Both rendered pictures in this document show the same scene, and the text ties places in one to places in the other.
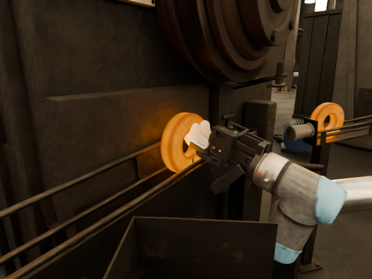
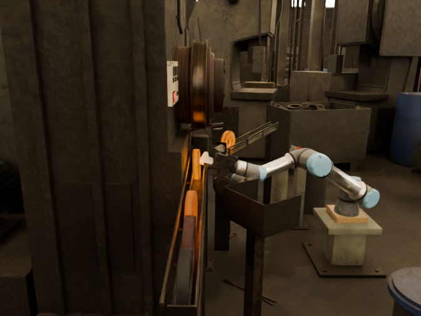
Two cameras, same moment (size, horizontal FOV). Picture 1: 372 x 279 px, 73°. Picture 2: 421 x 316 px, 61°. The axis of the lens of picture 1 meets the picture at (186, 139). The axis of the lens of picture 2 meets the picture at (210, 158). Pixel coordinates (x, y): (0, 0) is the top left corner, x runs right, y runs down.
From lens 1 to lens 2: 1.35 m
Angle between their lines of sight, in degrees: 38
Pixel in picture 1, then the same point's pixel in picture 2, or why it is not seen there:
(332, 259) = (239, 229)
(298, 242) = not seen: hidden behind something
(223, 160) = (222, 167)
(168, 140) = (197, 163)
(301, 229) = not seen: hidden behind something
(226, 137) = (222, 157)
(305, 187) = (255, 169)
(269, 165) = (242, 164)
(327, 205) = (263, 173)
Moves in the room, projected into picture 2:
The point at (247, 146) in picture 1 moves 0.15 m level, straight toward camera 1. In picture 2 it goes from (231, 159) to (246, 167)
